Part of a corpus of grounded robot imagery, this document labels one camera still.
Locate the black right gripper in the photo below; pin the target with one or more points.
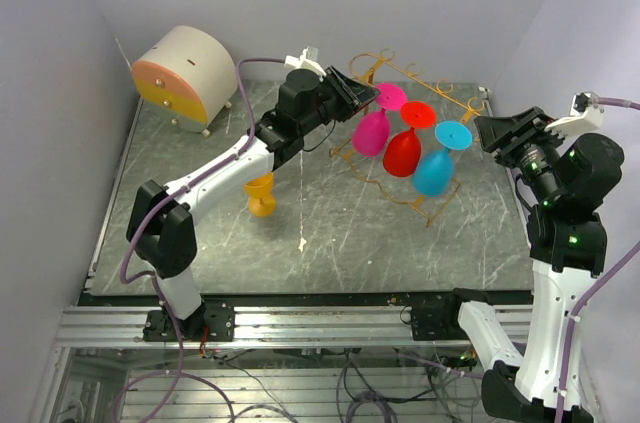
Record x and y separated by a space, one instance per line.
496 132

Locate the blue wine glass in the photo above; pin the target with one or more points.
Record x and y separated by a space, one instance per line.
435 171

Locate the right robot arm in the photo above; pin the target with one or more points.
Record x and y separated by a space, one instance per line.
570 167

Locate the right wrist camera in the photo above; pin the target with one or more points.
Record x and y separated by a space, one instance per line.
586 115

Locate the red wine glass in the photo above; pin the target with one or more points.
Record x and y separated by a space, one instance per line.
403 152

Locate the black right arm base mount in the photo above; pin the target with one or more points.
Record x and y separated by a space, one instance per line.
437 319

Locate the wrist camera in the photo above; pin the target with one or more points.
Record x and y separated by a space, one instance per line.
306 60
586 115

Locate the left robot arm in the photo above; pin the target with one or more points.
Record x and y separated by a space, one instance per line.
162 225

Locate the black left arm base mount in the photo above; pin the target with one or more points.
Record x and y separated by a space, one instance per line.
208 323

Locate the round beige drawer cabinet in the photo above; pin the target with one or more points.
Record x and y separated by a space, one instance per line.
188 77

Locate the gold wire wine glass rack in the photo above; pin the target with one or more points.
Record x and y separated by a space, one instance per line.
430 208

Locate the pink wine glass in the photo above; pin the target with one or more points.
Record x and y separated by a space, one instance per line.
373 131

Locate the aluminium frame rail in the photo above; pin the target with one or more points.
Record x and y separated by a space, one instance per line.
255 327

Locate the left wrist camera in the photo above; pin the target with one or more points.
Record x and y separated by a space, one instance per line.
306 60

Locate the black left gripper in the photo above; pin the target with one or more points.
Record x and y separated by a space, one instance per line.
359 94

